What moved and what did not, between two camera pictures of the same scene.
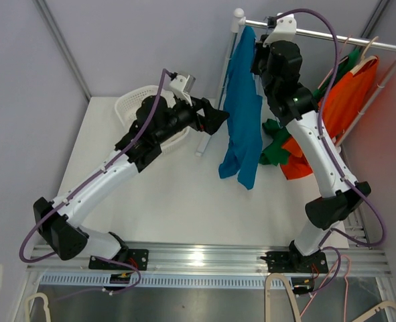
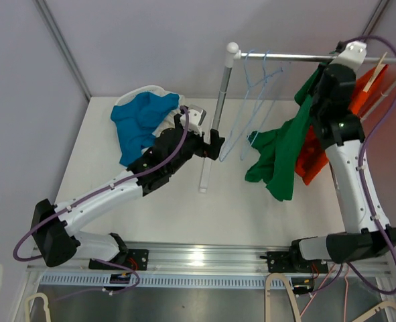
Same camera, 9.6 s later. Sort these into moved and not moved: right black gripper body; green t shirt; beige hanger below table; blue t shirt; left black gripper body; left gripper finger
Moved: left gripper finger; right black gripper body; green t shirt; blue t shirt; left black gripper body
Not moved: beige hanger below table
